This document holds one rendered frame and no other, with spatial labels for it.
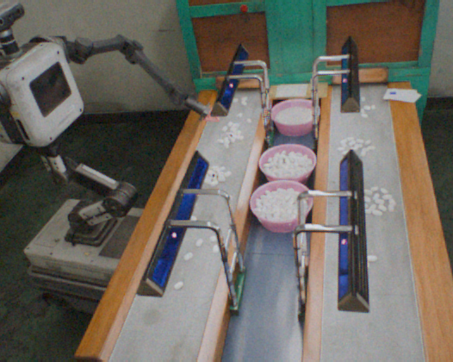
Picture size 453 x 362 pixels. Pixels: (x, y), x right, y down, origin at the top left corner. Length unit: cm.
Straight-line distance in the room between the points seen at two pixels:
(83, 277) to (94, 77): 222
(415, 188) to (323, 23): 107
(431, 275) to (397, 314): 19
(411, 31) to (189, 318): 186
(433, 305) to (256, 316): 58
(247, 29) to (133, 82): 166
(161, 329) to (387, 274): 81
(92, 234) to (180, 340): 99
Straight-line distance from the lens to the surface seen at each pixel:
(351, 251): 131
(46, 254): 255
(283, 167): 221
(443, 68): 392
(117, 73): 416
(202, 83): 292
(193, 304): 171
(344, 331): 160
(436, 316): 164
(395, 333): 162
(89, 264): 238
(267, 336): 167
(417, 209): 197
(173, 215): 149
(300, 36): 271
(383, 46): 274
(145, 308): 175
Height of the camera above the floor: 208
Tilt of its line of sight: 38 degrees down
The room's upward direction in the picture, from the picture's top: 11 degrees counter-clockwise
